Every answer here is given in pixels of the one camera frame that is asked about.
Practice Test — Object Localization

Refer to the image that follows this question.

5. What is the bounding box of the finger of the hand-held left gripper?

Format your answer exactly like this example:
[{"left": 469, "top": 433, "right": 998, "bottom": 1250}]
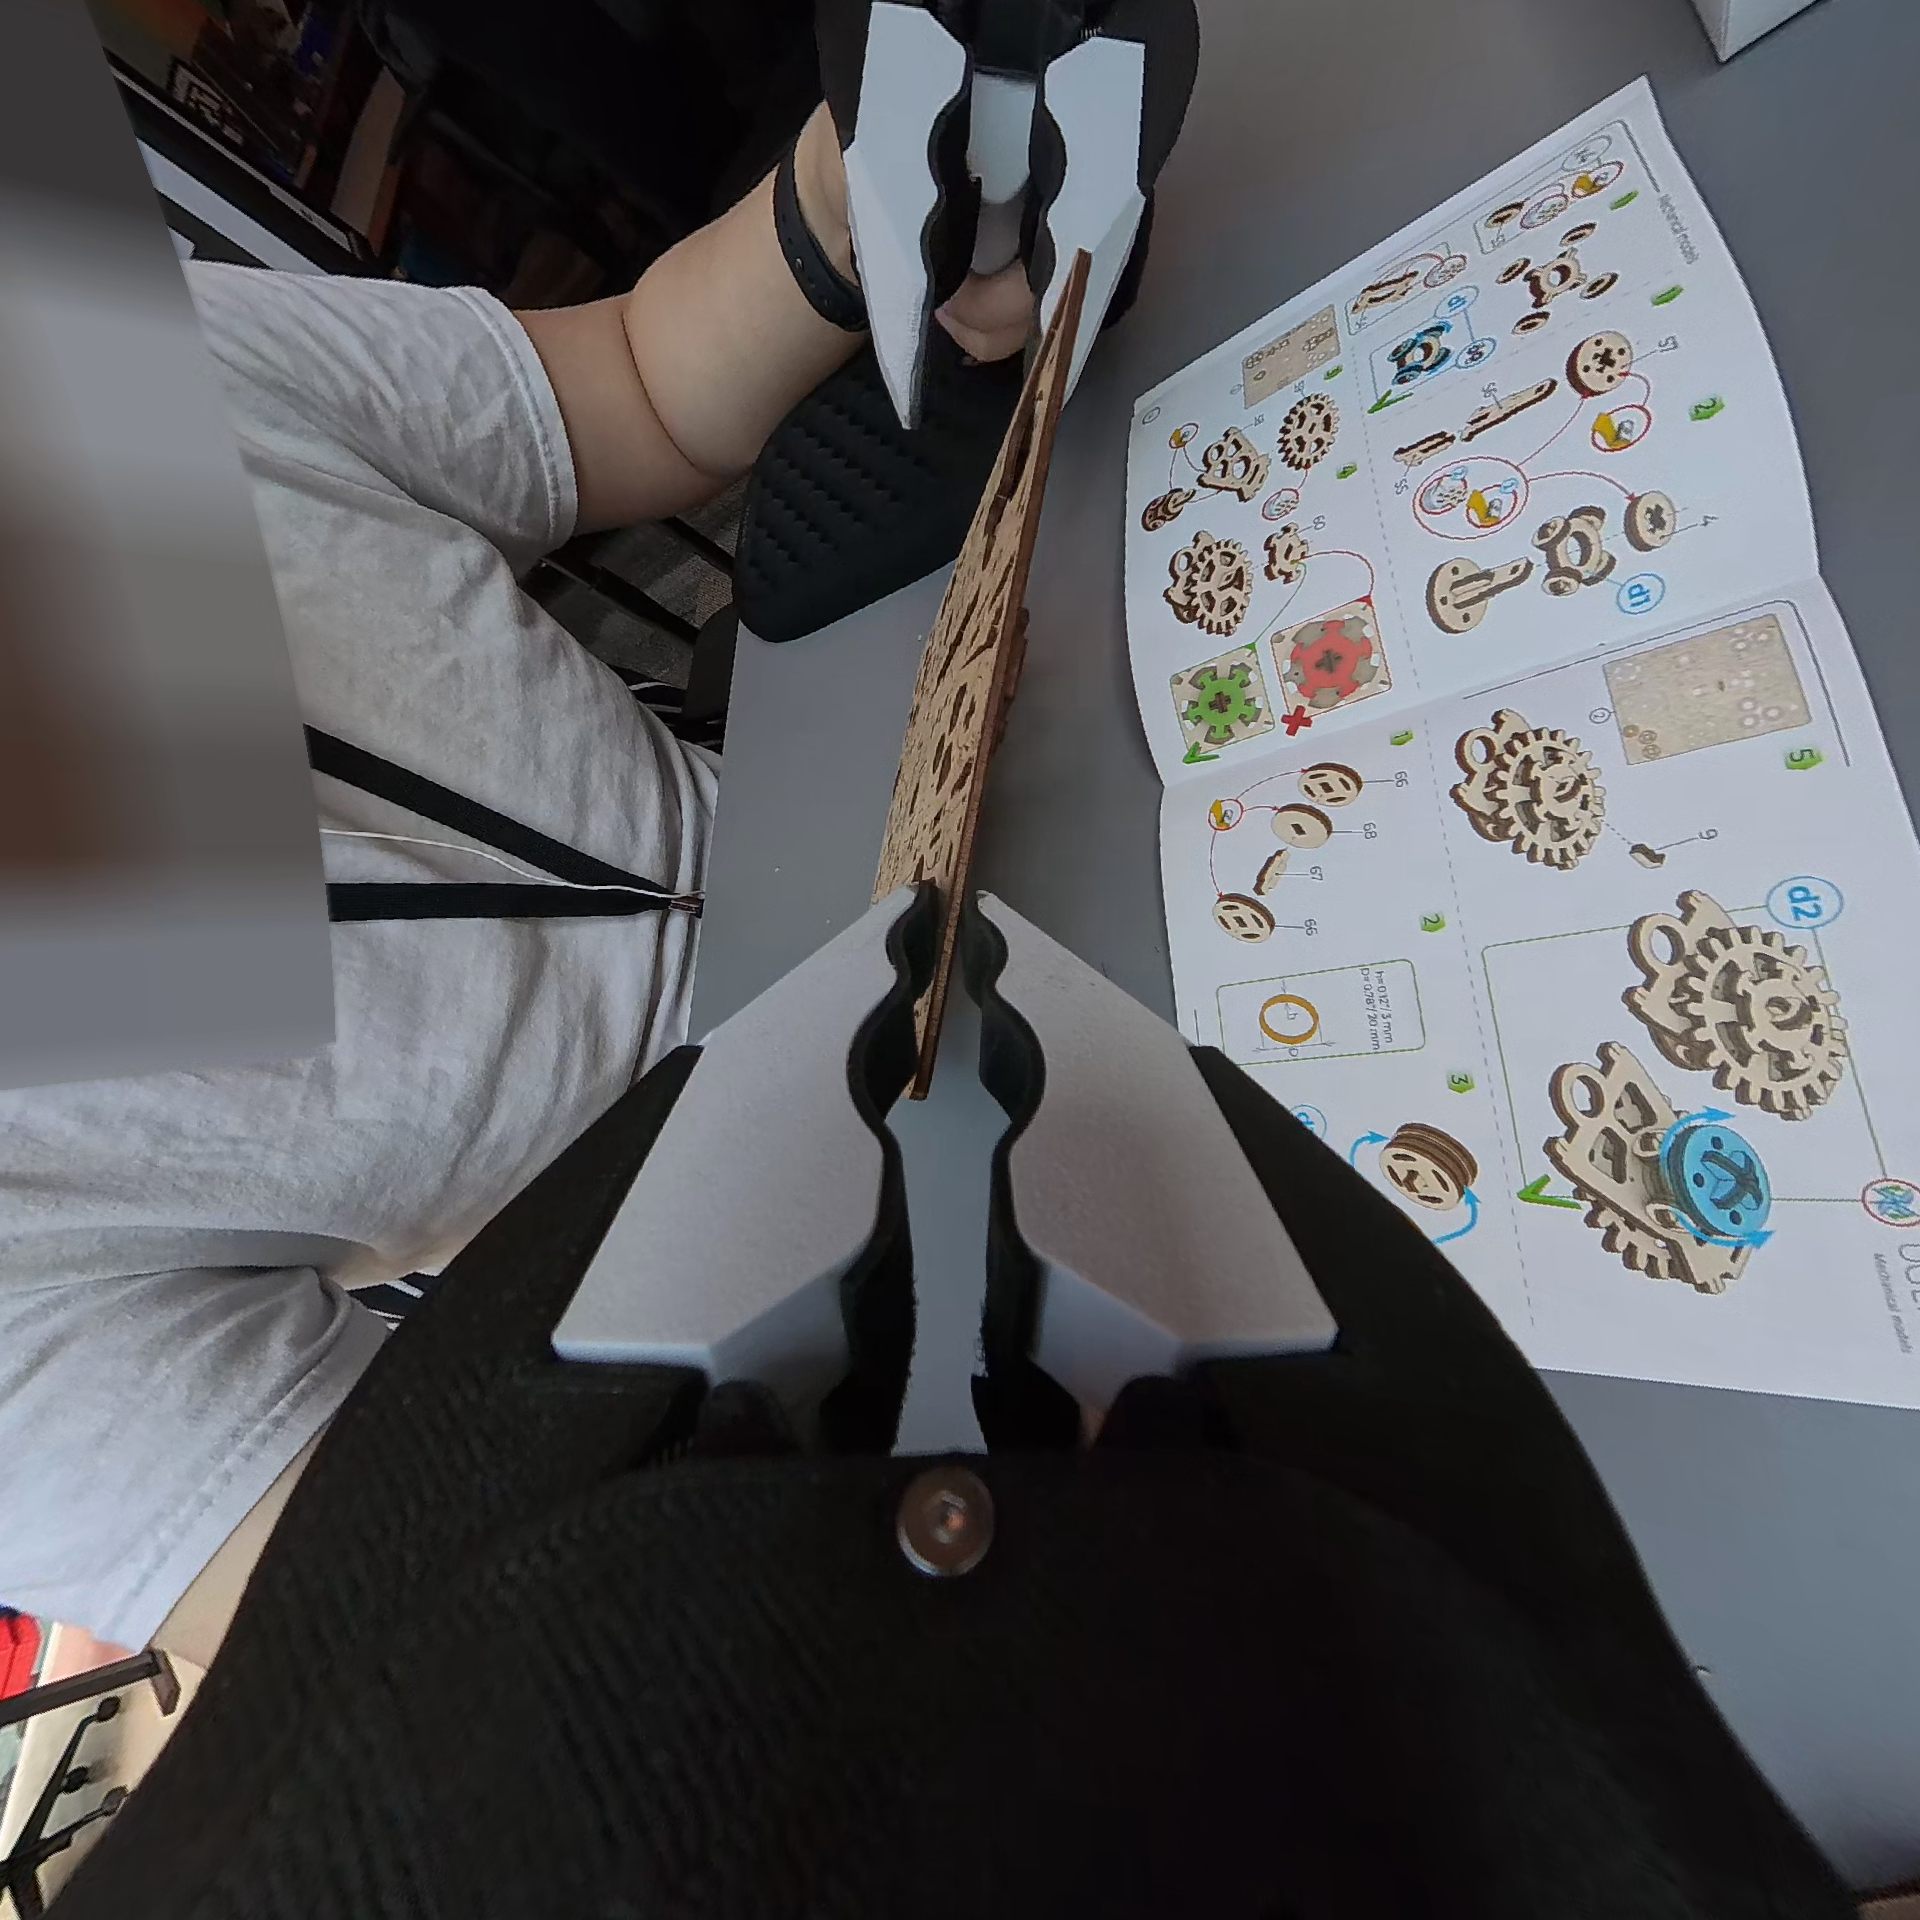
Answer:
[
  {"left": 1030, "top": 37, "right": 1162, "bottom": 368},
  {"left": 838, "top": 0, "right": 980, "bottom": 432}
]

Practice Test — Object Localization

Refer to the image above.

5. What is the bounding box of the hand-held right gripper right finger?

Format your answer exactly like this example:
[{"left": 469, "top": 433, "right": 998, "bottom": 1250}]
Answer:
[{"left": 959, "top": 886, "right": 1340, "bottom": 1445}]

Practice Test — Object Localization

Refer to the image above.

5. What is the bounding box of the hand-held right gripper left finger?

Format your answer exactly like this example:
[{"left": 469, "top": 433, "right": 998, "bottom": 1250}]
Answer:
[{"left": 549, "top": 886, "right": 963, "bottom": 1454}]

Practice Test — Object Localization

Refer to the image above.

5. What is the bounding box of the laser-cut plywood parts sheet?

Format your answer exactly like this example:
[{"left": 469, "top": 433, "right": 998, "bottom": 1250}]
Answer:
[{"left": 871, "top": 246, "right": 1095, "bottom": 1104}]

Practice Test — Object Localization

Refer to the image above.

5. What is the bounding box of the person's left forearm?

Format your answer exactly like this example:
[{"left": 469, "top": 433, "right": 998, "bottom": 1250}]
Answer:
[{"left": 546, "top": 112, "right": 876, "bottom": 544}]

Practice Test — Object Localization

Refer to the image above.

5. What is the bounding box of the grey desk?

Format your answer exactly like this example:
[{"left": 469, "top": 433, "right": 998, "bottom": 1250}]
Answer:
[{"left": 681, "top": 0, "right": 1920, "bottom": 1894}]

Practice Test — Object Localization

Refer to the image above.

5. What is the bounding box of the person's left hand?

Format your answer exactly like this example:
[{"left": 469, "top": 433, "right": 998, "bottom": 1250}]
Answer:
[{"left": 931, "top": 263, "right": 1057, "bottom": 369}]

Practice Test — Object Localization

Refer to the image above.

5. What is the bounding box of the black wristband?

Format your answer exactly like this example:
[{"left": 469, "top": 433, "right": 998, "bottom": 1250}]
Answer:
[{"left": 770, "top": 142, "right": 873, "bottom": 336}]

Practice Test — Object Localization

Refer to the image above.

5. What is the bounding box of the black textured pad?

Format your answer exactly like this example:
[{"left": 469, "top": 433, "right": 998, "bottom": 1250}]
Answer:
[{"left": 735, "top": 352, "right": 1052, "bottom": 647}]

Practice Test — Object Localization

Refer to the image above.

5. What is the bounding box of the person's torso in white shirt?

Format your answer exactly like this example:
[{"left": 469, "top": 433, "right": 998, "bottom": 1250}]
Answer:
[{"left": 0, "top": 263, "right": 725, "bottom": 1653}]

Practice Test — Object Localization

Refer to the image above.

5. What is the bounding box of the paper instruction sheet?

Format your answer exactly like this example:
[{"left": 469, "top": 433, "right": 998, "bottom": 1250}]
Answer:
[{"left": 1124, "top": 74, "right": 1920, "bottom": 1413}]

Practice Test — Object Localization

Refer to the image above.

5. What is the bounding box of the small white box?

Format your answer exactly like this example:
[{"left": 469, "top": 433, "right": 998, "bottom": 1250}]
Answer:
[{"left": 1697, "top": 0, "right": 1827, "bottom": 63}]

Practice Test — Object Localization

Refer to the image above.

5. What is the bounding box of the black chair base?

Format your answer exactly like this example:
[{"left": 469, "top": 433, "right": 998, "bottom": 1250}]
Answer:
[{"left": 0, "top": 1648, "right": 197, "bottom": 1920}]

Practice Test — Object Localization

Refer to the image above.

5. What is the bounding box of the black harness strap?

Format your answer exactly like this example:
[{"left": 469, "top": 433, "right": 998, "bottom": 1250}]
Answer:
[{"left": 300, "top": 725, "right": 707, "bottom": 926}]

